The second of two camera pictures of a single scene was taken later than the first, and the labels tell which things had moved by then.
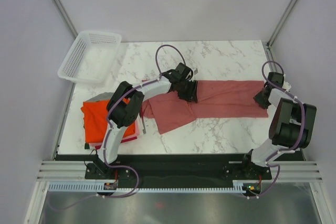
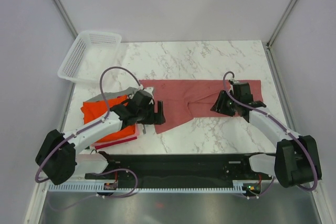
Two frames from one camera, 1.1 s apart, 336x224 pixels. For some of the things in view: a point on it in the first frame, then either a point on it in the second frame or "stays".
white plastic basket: [89, 57] stays
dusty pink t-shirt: [215, 99] stays
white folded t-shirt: [140, 124] stays
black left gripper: [191, 95] to [155, 118]
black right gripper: [258, 98] to [219, 105]
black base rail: [146, 169] stays
